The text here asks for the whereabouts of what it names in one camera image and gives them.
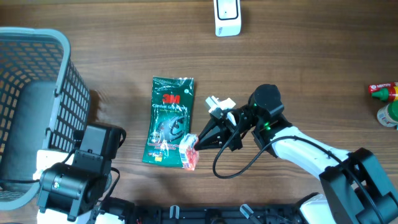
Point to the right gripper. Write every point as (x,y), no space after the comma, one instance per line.
(219,133)

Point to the red white small box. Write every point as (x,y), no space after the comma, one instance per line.
(188,155)

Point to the green 3M gloves packet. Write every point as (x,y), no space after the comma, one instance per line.
(170,116)

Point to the red Nescafe stick sachet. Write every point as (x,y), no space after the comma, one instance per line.
(376,87)

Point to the green lid small jar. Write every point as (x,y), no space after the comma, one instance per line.
(387,116)

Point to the yellow bottle green cap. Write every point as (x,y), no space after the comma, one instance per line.
(386,94)

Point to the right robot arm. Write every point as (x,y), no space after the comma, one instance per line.
(356,189)

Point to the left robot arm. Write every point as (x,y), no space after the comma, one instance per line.
(70,189)

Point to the white barcode scanner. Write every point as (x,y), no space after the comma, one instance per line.
(228,20)

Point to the grey plastic mesh basket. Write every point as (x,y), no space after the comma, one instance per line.
(43,101)

